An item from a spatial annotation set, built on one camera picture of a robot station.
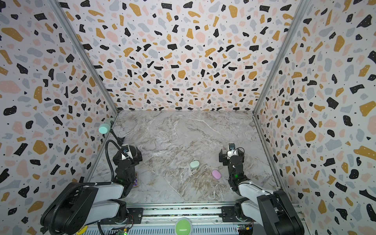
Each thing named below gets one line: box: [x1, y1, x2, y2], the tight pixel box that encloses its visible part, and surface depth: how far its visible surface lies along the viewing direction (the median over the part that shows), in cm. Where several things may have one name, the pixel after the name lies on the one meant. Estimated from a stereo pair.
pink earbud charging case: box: [211, 169, 222, 180], surface depth 89 cm
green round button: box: [175, 219, 191, 235], surface depth 70 cm
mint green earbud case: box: [189, 159, 200, 169], surface depth 92 cm
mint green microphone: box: [98, 117, 115, 135], surface depth 68 cm
